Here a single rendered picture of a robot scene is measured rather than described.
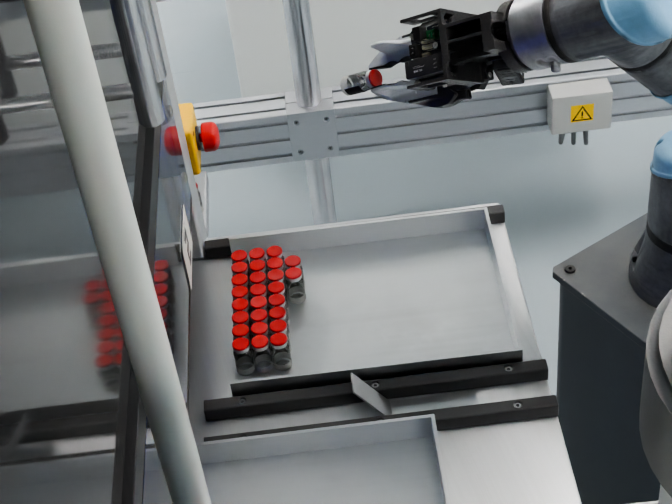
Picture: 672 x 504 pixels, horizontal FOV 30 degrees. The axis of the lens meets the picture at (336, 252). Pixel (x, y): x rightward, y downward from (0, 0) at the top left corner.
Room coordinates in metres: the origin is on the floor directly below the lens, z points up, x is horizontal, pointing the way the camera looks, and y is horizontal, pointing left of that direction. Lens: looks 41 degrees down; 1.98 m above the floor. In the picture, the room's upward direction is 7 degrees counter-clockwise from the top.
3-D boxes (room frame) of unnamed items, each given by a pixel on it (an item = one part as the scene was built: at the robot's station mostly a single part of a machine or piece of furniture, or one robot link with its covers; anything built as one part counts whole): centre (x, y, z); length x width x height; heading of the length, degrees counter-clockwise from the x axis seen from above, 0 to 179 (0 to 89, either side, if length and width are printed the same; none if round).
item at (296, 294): (1.16, 0.06, 0.90); 0.02 x 0.02 x 0.05
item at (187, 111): (1.37, 0.20, 1.00); 0.08 x 0.07 x 0.07; 89
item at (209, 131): (1.37, 0.15, 0.99); 0.04 x 0.04 x 0.04; 89
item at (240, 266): (1.13, 0.12, 0.90); 0.18 x 0.02 x 0.05; 179
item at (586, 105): (2.01, -0.51, 0.50); 0.12 x 0.05 x 0.09; 89
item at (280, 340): (1.12, 0.08, 0.90); 0.18 x 0.02 x 0.05; 179
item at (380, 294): (1.12, -0.03, 0.90); 0.34 x 0.26 x 0.04; 89
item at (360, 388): (0.95, -0.07, 0.91); 0.14 x 0.03 x 0.06; 90
